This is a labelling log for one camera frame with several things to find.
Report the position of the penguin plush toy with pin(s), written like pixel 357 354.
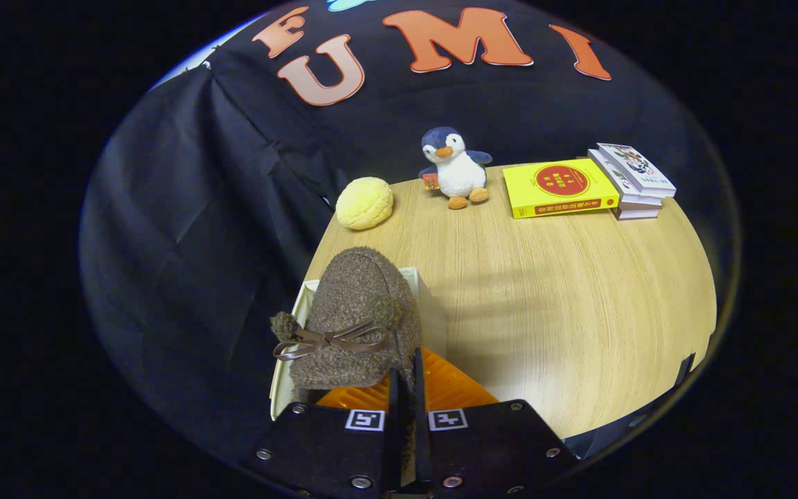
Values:
pixel 460 173

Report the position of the brown fuzzy shoe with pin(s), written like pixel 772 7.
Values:
pixel 361 298

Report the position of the white book green print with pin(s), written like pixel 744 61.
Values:
pixel 610 177

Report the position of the beige fabric storage box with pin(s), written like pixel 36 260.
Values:
pixel 432 312

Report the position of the yellow bun plush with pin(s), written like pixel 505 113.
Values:
pixel 364 203

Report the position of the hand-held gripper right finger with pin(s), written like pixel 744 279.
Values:
pixel 489 450

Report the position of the yellow book red circle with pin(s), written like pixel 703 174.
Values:
pixel 558 187

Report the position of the dark flat object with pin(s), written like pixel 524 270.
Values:
pixel 686 366

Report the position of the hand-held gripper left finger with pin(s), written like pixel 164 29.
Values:
pixel 323 450

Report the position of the white book dark cover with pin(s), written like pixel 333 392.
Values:
pixel 638 213

